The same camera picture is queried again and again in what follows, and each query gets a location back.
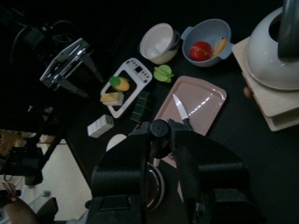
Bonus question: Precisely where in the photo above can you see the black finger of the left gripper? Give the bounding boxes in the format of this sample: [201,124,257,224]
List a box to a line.
[79,51,106,84]
[58,78,91,99]

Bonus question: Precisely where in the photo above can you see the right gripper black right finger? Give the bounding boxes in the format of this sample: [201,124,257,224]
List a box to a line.
[167,118,269,224]

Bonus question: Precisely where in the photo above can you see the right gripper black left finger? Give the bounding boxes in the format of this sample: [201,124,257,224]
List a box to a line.
[86,122,153,224]

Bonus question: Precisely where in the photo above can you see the dark round plate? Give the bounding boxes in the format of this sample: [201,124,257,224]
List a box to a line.
[145,162,167,213]

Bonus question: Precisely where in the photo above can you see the white sharpener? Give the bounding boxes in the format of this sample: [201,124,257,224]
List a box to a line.
[87,114,116,139]

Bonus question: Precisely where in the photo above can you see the pink rectangular plate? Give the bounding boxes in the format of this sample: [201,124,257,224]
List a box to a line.
[154,75,230,169]

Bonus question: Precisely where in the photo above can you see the yellow toy fruit green leaf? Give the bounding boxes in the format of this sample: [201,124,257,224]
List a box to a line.
[107,75,131,93]

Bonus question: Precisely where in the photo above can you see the small white round dish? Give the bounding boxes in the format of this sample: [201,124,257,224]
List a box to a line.
[106,133,128,153]

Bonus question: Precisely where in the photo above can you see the yellow toy cheese block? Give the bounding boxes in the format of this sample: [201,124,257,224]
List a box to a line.
[99,91,126,107]

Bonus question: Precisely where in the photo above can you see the white toy microwave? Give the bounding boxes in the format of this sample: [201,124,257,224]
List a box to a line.
[99,57,154,119]

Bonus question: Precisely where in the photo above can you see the black round knob object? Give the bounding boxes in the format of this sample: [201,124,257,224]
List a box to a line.
[149,118,174,160]

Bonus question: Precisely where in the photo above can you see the white bowl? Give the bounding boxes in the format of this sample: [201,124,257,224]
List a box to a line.
[138,22,182,66]

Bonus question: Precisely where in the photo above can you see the green toy pepper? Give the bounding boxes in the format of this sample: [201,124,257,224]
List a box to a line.
[153,64,175,84]

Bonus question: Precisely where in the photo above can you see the dark green ridged block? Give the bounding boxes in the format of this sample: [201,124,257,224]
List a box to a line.
[130,90,154,125]

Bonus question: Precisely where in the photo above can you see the black equipment on stand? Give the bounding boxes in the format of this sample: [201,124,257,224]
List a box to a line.
[0,143,44,186]

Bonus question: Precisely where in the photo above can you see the light wooden toy stove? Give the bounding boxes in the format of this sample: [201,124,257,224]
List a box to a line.
[231,37,299,133]

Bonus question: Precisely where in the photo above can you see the red toy tomato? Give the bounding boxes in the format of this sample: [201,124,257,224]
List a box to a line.
[189,40,214,62]

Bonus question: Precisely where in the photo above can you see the orange toy food slice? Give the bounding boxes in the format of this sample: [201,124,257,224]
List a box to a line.
[211,38,230,59]

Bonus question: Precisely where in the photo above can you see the white toy kettle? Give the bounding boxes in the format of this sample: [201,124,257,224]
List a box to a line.
[247,0,299,92]

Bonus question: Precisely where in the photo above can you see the toy knife with black handle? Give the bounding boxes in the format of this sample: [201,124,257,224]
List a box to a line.
[173,93,194,130]

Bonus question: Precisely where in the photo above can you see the grey-blue bowl with handles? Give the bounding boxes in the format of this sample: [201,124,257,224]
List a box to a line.
[181,18,235,68]

